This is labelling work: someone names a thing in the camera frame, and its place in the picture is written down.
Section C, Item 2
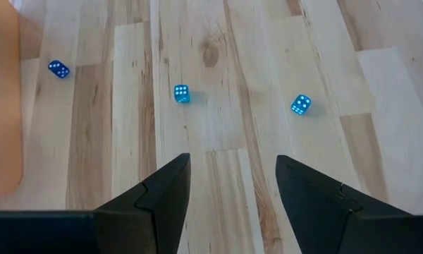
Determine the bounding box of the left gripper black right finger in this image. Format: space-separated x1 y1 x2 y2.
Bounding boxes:
275 155 412 254

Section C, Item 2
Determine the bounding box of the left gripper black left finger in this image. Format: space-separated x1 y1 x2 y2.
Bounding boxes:
93 152 192 254

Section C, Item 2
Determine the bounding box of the small light blue die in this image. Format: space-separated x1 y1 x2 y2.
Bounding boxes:
173 84 191 104
290 93 313 116

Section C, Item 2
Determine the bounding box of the small dark blue die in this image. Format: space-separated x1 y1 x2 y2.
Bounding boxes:
47 59 71 80

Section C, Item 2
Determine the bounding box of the orange translucent plastic bin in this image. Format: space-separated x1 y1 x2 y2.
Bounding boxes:
0 0 25 199

